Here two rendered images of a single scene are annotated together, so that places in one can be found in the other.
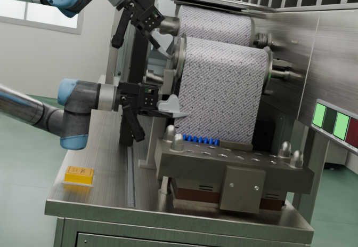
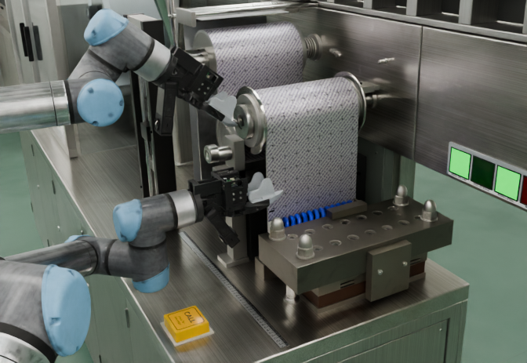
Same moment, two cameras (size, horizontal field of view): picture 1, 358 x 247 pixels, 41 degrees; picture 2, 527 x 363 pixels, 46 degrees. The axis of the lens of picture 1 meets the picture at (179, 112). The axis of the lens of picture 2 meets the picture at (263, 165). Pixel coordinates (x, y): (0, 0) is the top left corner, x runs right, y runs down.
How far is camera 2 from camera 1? 0.55 m
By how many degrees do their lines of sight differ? 22
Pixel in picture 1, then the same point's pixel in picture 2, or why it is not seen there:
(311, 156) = (401, 174)
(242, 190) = (390, 272)
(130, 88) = (210, 187)
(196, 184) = (337, 284)
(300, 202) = not seen: hidden behind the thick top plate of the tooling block
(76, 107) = (152, 239)
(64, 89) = (130, 223)
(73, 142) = (157, 282)
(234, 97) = (329, 151)
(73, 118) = (150, 254)
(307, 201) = not seen: hidden behind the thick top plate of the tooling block
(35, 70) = not seen: outside the picture
